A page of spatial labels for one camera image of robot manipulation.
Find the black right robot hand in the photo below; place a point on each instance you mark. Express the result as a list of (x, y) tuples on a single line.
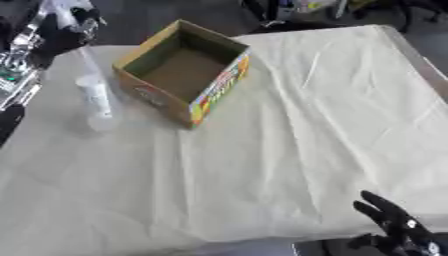
[(396, 223)]

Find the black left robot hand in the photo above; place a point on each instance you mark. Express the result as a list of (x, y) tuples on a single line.
[(58, 36)]

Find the clear plastic bottle white label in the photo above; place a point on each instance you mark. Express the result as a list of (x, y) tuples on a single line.
[(96, 96)]

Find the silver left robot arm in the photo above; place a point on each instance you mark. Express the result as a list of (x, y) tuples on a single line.
[(17, 66)]

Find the tan cardboard box colourful print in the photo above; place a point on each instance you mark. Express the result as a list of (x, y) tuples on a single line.
[(175, 71)]

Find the black tripod legs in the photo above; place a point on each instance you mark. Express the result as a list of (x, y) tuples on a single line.
[(402, 10)]

